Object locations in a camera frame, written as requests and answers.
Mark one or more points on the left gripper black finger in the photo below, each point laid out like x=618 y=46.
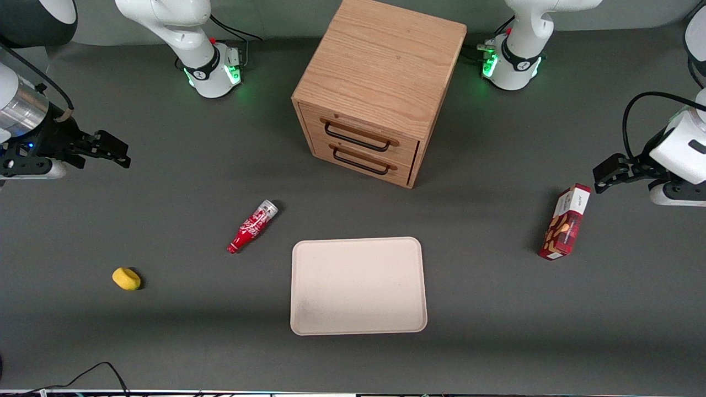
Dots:
x=612 y=168
x=618 y=182

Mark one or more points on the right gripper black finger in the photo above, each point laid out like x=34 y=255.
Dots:
x=107 y=143
x=105 y=160

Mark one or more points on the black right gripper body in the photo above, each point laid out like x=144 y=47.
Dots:
x=55 y=137

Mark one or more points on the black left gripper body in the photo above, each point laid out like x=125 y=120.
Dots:
x=640 y=167

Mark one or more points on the red coke bottle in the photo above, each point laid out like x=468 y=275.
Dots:
x=251 y=226

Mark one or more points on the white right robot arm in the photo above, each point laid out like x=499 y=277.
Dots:
x=165 y=22

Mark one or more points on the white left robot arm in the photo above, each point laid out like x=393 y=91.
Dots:
x=524 y=33

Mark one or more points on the beige rectangular tray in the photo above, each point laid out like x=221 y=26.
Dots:
x=358 y=286

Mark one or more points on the red plaid cookie box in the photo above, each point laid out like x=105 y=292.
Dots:
x=565 y=226

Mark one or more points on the yellow sponge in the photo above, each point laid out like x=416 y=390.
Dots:
x=126 y=279

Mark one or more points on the wooden drawer front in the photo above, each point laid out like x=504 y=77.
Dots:
x=408 y=149
x=405 y=172

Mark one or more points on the oak wooden drawer cabinet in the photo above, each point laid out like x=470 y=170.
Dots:
x=380 y=60

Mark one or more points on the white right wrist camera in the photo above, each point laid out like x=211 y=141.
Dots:
x=47 y=170

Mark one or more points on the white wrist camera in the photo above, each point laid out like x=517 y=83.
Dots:
x=678 y=196
x=47 y=170

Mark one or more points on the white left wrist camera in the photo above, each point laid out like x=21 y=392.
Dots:
x=678 y=196

